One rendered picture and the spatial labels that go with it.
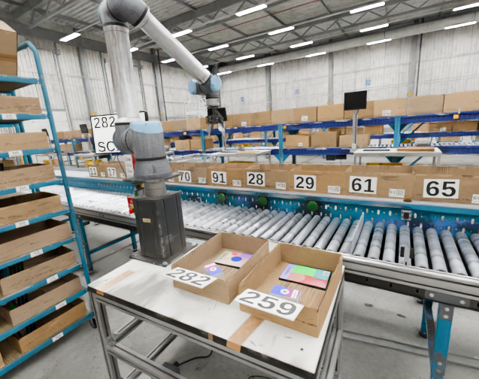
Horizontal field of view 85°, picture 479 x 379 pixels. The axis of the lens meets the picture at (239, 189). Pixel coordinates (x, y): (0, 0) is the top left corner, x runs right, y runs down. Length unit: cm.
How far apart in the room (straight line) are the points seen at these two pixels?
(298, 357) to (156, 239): 84
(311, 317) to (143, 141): 100
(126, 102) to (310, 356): 133
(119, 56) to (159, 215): 80
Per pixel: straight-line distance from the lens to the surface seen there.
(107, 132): 233
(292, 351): 90
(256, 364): 95
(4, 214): 198
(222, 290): 104
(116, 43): 155
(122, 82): 151
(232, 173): 221
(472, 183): 189
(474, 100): 642
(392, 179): 186
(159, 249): 141
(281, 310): 84
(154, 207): 132
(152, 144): 132
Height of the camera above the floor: 139
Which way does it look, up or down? 14 degrees down
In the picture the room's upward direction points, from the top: 4 degrees counter-clockwise
